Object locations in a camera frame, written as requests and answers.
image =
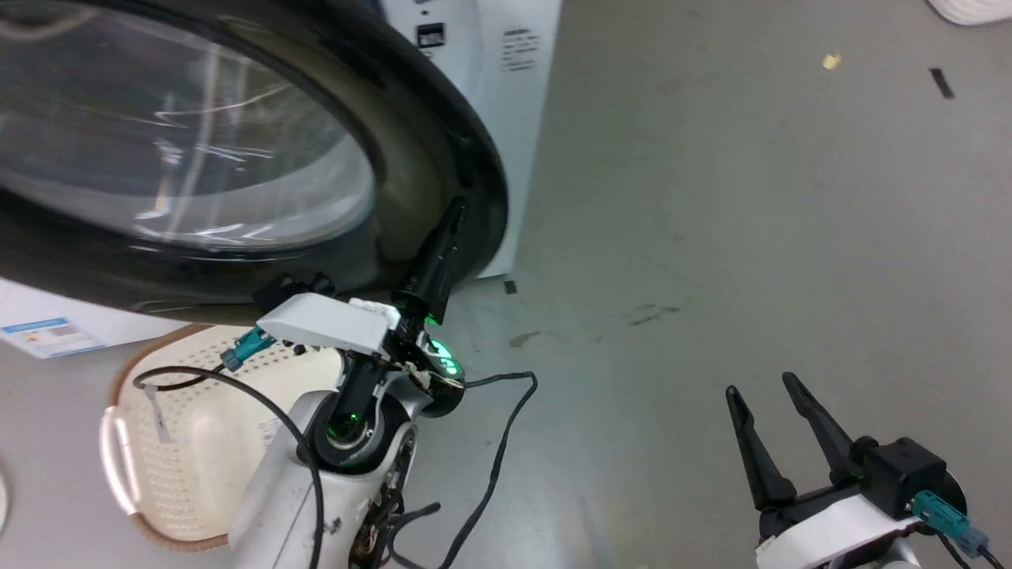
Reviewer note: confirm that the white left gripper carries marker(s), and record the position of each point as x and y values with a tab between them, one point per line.
332	322

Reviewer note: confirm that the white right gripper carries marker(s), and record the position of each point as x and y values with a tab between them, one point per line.
830	525

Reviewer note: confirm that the black round washing machine door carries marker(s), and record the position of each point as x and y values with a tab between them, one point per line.
411	142

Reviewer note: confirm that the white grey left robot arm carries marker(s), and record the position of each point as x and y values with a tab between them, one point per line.
292	490

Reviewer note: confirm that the white washing machine body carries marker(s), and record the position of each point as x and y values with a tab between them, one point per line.
506	118

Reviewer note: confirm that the cream perforated laundry basket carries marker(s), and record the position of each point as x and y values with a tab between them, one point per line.
205	442

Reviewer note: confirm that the yellow tape scrap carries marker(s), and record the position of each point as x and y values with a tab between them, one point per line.
831	61

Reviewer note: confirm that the black tape strip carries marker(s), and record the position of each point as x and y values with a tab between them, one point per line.
942	83

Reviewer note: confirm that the blue white energy label sticker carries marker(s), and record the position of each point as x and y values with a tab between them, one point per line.
51	336

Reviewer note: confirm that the white round object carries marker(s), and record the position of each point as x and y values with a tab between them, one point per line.
976	8

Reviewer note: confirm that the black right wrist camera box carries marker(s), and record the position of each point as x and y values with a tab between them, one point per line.
905	474

